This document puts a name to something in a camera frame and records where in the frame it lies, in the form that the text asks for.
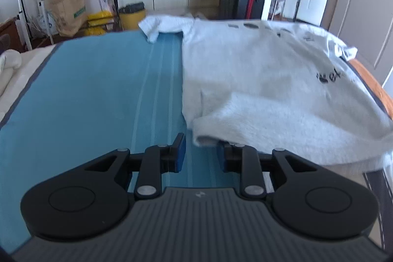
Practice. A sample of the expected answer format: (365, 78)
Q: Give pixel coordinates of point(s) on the white panelled room door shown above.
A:
(362, 4)

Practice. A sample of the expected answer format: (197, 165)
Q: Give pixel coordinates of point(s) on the cream blanket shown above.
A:
(9, 65)

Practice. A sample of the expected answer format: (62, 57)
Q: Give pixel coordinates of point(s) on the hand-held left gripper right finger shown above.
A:
(221, 157)

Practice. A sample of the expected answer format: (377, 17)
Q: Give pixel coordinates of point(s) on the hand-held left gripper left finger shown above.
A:
(179, 154)

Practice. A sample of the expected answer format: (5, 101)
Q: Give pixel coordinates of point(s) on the yellow plastic bag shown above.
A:
(99, 19)

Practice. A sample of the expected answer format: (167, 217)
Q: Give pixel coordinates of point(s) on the striped bed cover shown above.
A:
(92, 96)

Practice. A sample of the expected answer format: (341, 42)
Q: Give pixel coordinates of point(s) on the blue white bag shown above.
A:
(43, 22)

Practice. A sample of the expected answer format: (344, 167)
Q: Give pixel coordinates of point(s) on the yellow trash bin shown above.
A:
(132, 18)

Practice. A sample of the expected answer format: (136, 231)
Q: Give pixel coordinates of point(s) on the light grey sweatshirt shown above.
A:
(261, 81)

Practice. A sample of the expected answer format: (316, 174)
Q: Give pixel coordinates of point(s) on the brown paper bag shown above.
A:
(66, 10)

